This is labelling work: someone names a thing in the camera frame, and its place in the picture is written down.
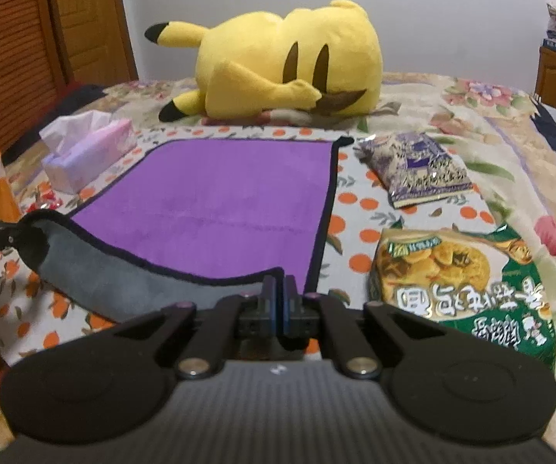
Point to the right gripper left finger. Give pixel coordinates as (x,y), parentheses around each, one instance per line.
(196,344)

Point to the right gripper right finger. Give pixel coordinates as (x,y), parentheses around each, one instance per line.
(361,344)

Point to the purple and grey towel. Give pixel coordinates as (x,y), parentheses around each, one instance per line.
(194,221)

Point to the green snack bag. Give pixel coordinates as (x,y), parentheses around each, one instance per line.
(484,285)

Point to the pink tissue box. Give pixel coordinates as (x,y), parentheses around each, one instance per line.
(82,146)

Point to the purple snack packet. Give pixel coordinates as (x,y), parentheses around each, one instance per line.
(413,167)

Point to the wooden door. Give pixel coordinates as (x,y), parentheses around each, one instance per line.
(94,41)

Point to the floral bed blanket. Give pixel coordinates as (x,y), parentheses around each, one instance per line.
(510,163)

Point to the yellow Pikachu plush toy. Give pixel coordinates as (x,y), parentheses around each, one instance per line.
(325,61)

